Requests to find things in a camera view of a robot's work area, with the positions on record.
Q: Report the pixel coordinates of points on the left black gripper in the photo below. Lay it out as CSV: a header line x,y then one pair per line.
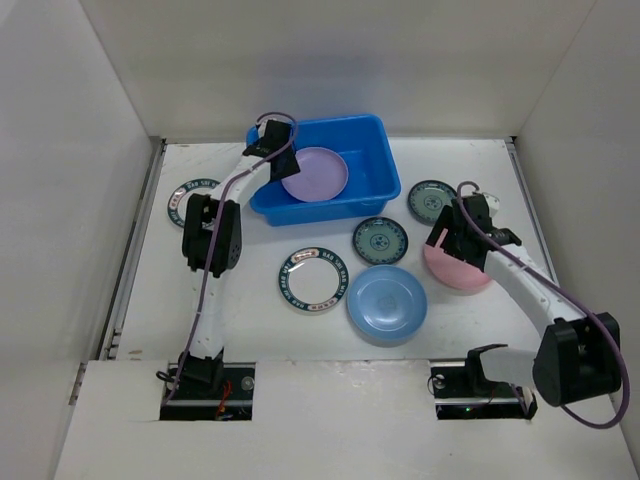
x,y
292,167

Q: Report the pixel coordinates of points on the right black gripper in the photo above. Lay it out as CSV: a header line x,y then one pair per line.
x,y
446,232

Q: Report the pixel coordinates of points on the pink plastic plate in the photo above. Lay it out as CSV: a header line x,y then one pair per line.
x,y
452,272

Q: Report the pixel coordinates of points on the purple plastic plate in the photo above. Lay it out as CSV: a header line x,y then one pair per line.
x,y
323,175

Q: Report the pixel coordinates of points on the white plate green lettered rim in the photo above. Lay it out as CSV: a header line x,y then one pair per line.
x,y
313,280

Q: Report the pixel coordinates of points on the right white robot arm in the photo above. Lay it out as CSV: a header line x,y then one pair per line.
x,y
577,357

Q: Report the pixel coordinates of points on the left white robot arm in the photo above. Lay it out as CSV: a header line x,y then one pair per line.
x,y
212,240

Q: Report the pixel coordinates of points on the teal patterned plate near bin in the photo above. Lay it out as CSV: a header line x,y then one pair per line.
x,y
380,241

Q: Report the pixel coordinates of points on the blue plastic bin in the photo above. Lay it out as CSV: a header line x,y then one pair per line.
x,y
362,142

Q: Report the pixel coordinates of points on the teal patterned plate far right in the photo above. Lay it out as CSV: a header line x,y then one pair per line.
x,y
427,198

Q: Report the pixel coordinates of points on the light blue plastic plate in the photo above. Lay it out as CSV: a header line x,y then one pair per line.
x,y
387,305

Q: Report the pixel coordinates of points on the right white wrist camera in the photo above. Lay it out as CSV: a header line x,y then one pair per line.
x,y
493,204

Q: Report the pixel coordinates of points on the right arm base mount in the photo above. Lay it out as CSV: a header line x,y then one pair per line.
x,y
457,397

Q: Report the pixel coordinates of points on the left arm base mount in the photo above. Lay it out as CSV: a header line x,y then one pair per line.
x,y
228,398

